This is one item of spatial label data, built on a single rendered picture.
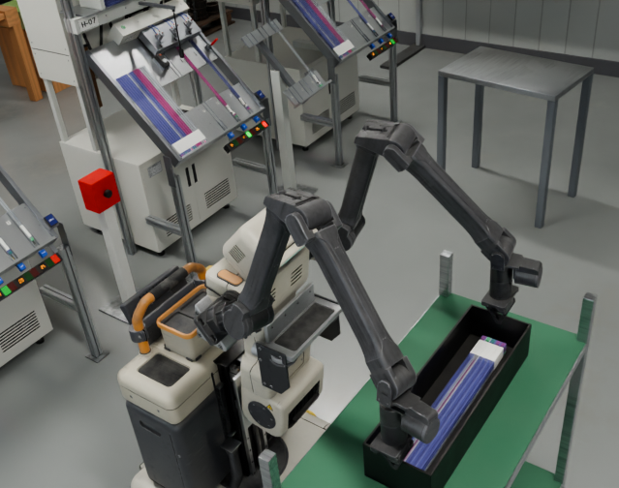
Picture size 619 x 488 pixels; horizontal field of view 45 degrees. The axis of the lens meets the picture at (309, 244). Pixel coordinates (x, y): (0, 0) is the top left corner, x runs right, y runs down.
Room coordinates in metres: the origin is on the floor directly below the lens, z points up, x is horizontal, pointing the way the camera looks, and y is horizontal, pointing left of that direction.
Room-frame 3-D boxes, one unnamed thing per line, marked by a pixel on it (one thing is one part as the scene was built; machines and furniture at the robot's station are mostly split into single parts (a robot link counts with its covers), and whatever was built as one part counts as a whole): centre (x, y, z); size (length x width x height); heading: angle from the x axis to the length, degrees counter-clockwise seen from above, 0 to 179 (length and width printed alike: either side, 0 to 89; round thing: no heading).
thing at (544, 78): (3.85, -1.22, 0.40); 0.70 x 0.45 x 0.80; 45
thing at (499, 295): (1.52, -0.49, 1.15); 0.10 x 0.07 x 0.07; 142
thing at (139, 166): (3.96, 0.88, 0.31); 0.70 x 0.65 x 0.62; 142
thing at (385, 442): (1.08, -0.14, 1.15); 0.10 x 0.07 x 0.07; 142
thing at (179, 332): (1.85, 0.38, 0.87); 0.23 x 0.15 x 0.11; 142
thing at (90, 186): (3.11, 0.96, 0.39); 0.24 x 0.24 x 0.78; 52
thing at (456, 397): (1.30, -0.32, 0.98); 0.51 x 0.07 x 0.03; 142
